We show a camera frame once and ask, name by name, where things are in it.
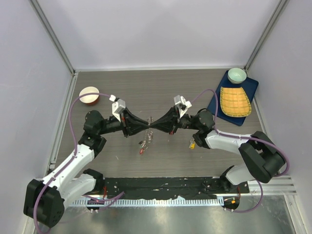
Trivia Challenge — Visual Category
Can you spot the white slotted cable duct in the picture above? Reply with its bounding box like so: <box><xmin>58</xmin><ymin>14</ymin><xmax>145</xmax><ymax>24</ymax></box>
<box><xmin>71</xmin><ymin>197</ymin><xmax>224</xmax><ymax>208</ymax></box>

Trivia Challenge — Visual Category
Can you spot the red bowl white inside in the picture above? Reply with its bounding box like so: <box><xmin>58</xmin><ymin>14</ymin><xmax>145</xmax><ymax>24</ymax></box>
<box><xmin>79</xmin><ymin>86</ymin><xmax>99</xmax><ymax>105</ymax></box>

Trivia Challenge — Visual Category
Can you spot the yellow woven bamboo plate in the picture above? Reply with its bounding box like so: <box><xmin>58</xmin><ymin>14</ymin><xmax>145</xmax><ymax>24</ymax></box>
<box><xmin>219</xmin><ymin>87</ymin><xmax>252</xmax><ymax>118</ymax></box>

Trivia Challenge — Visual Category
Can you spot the light green bowl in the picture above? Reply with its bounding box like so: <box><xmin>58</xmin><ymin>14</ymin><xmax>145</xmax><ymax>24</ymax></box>
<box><xmin>228</xmin><ymin>68</ymin><xmax>247</xmax><ymax>84</ymax></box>

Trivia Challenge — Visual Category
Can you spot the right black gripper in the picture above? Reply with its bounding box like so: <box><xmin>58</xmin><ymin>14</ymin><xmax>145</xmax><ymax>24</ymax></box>
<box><xmin>150</xmin><ymin>106</ymin><xmax>200</xmax><ymax>135</ymax></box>

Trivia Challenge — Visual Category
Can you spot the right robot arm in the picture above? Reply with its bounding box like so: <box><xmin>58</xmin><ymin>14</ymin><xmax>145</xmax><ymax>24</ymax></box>
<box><xmin>150</xmin><ymin>107</ymin><xmax>287</xmax><ymax>193</ymax></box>

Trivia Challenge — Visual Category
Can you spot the large silver keyring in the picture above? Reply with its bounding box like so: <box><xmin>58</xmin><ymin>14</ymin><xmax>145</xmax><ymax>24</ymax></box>
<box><xmin>139</xmin><ymin>128</ymin><xmax>153</xmax><ymax>152</ymax></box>

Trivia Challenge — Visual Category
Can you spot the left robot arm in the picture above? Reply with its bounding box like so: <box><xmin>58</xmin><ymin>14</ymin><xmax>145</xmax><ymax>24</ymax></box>
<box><xmin>23</xmin><ymin>109</ymin><xmax>149</xmax><ymax>232</ymax></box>

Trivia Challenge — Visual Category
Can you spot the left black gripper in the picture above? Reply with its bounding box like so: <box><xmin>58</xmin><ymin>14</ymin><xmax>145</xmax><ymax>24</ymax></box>
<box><xmin>98</xmin><ymin>107</ymin><xmax>149</xmax><ymax>137</ymax></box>

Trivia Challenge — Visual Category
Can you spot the yellow key tag with key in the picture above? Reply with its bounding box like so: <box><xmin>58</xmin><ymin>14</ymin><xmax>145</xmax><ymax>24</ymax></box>
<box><xmin>189</xmin><ymin>139</ymin><xmax>195</xmax><ymax>150</ymax></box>

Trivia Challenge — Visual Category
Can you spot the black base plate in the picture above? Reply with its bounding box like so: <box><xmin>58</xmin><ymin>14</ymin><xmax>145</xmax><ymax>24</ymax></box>
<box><xmin>104</xmin><ymin>176</ymin><xmax>250</xmax><ymax>200</ymax></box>

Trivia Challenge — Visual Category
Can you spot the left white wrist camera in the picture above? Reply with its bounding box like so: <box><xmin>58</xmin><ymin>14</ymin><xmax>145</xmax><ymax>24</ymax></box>
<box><xmin>109</xmin><ymin>95</ymin><xmax>126</xmax><ymax>122</ymax></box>

